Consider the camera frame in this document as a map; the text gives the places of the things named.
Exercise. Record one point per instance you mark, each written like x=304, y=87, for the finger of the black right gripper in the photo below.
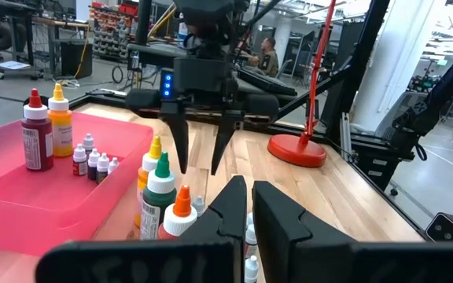
x=177, y=133
x=224, y=137

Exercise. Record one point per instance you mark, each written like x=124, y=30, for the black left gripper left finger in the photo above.
x=226, y=220

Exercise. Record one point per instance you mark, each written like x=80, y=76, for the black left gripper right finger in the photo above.
x=285, y=236

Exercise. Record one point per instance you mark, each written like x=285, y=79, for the large yellow food coloring bottle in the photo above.
x=149, y=161
x=61, y=129

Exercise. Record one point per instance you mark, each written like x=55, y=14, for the large orange food coloring bottle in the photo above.
x=179, y=220

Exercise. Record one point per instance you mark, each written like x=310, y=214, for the large green food coloring bottle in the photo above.
x=157, y=196

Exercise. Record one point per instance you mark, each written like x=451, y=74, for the small red dropper bottle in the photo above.
x=79, y=159
x=251, y=269

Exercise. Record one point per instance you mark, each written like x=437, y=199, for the large red food coloring bottle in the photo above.
x=37, y=145

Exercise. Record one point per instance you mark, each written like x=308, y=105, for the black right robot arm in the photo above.
x=207, y=19

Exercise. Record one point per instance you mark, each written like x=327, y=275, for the person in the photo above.
x=267, y=59

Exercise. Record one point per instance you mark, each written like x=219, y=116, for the red desk lamp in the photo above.
x=296, y=151

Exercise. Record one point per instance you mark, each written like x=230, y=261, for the shelf of parts bins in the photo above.
x=110, y=31

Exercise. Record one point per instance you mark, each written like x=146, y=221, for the black equipment box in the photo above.
x=380, y=165

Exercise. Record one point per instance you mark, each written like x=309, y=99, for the black cabinet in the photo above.
x=76, y=59

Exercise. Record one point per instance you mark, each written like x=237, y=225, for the pink plastic tray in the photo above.
x=34, y=204

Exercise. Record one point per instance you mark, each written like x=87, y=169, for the black workbench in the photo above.
x=6, y=8

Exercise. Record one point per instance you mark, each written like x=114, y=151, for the black aluminium table frame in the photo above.
x=362, y=59

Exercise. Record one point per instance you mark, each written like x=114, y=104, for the black table-level camera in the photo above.
x=448, y=228

